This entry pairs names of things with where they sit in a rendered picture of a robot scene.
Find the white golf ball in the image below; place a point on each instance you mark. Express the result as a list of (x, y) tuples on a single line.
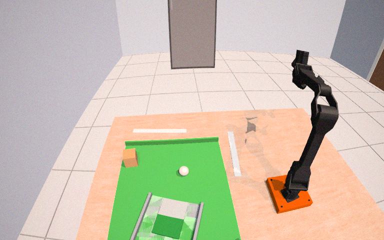
[(183, 170)]

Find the white flat bar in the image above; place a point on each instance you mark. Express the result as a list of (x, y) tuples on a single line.
[(142, 130), (234, 156)]

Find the green flat mat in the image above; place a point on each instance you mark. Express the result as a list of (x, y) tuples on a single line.
[(158, 173)]

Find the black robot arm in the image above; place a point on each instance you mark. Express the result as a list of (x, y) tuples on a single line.
[(323, 119)]

